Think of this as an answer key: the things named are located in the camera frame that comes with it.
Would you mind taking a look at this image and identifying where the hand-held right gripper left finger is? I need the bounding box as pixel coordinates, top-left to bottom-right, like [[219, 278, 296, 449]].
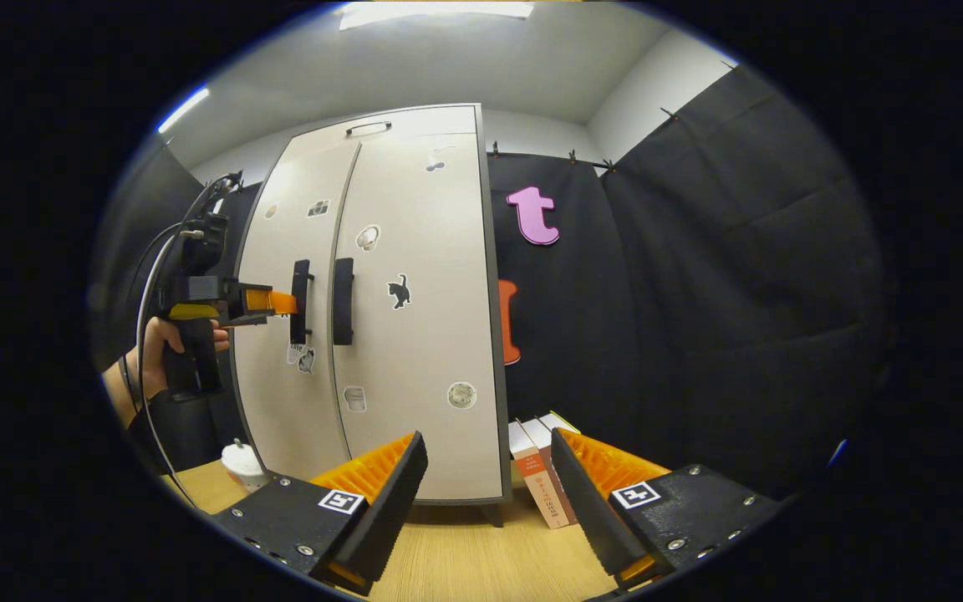
[[210, 431, 430, 597]]

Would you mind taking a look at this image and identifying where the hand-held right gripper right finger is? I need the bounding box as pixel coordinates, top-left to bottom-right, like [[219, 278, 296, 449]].
[[550, 428, 783, 591]]

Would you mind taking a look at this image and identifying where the white cabinet door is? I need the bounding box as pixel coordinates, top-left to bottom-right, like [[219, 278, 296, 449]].
[[333, 132, 506, 504], [231, 140, 363, 482]]

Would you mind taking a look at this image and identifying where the white grey shoe cabinet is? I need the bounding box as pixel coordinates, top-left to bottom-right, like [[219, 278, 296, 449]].
[[229, 103, 512, 529]]

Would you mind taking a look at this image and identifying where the orange white book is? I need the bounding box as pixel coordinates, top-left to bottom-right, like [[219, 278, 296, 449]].
[[508, 421, 571, 530]]

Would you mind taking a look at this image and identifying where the brown spine book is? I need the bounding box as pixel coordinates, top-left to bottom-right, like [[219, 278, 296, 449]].
[[523, 416, 580, 526]]

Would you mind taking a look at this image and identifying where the white plush toy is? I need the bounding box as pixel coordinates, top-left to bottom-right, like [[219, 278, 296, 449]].
[[221, 438, 272, 494]]

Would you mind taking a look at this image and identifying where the ceiling light panel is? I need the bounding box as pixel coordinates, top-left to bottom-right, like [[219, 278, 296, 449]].
[[156, 86, 211, 135], [339, 0, 536, 31]]

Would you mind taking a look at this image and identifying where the black backdrop cloth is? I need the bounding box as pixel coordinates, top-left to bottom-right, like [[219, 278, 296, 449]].
[[89, 63, 888, 503]]

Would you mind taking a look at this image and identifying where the black cable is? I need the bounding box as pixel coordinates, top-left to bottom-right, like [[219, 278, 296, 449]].
[[135, 171, 244, 507]]

